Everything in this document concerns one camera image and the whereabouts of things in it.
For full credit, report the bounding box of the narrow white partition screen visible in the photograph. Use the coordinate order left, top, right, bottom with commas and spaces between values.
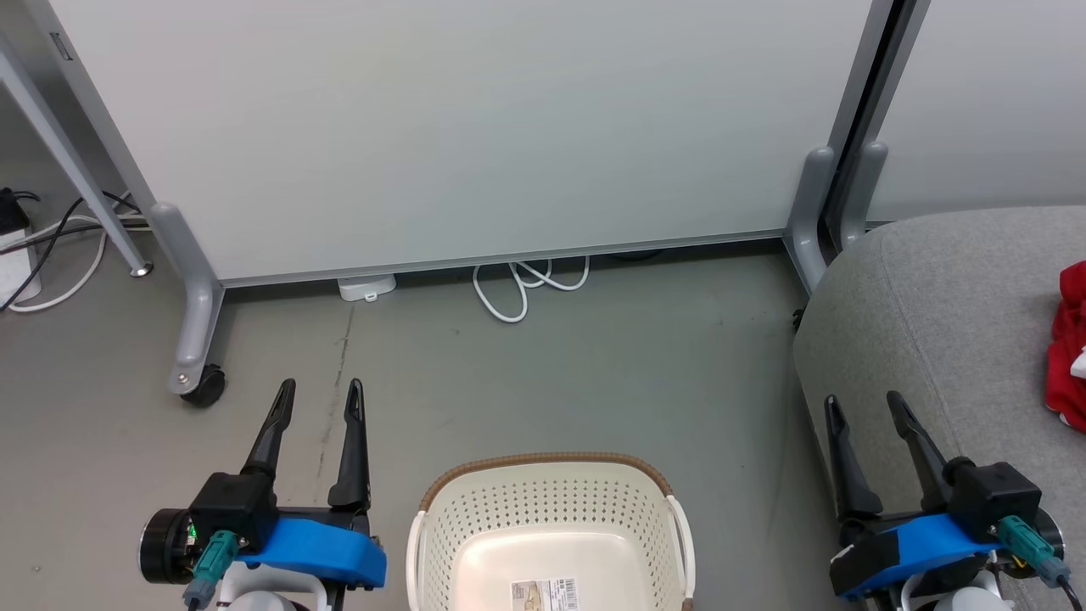
848, 0, 1086, 226

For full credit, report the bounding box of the grey fabric sofa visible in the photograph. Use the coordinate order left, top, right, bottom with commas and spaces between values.
793, 206, 1086, 611

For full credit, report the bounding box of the teal right connector cable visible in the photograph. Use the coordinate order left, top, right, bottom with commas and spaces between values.
996, 516, 1086, 611

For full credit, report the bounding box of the grey partition foot with caster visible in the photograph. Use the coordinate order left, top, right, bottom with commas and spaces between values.
151, 202, 227, 396

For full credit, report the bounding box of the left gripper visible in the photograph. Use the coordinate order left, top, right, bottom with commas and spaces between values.
139, 379, 373, 586

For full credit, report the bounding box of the teal left connector cable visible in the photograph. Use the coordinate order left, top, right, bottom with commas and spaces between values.
184, 530, 241, 611

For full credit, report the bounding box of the black cable tangle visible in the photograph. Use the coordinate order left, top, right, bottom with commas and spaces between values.
0, 191, 143, 311

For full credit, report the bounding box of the black caster wheel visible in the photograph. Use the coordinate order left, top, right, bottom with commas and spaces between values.
181, 363, 228, 407

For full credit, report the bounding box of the white power strip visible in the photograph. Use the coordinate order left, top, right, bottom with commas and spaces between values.
0, 222, 42, 308

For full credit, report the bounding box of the wide white partition screen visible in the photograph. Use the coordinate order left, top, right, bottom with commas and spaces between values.
25, 0, 900, 289

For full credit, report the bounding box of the small white power adapter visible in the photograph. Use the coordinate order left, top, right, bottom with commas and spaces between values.
338, 273, 398, 303

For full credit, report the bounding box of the teal connector cable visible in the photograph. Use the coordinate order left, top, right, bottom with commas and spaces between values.
996, 516, 1086, 611
184, 530, 241, 611

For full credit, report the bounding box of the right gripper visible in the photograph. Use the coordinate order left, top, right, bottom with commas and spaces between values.
825, 391, 1065, 562

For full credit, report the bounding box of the black power plug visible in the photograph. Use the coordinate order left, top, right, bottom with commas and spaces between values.
0, 188, 31, 235

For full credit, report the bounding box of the cream perforated laundry basket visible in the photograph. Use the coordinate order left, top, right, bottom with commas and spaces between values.
406, 451, 697, 611

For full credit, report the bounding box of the long white power cable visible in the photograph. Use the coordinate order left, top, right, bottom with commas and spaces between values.
7, 193, 143, 314

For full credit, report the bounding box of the printed basket label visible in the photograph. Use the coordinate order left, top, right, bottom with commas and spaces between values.
511, 578, 580, 611

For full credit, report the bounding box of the grey table leg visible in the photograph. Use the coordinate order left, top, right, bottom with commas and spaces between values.
0, 30, 155, 279

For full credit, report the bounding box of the red garment with white trim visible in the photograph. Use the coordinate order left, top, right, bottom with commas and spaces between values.
1044, 261, 1086, 432

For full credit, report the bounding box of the looped white floor cable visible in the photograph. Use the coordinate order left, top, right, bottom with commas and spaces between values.
472, 257, 591, 324

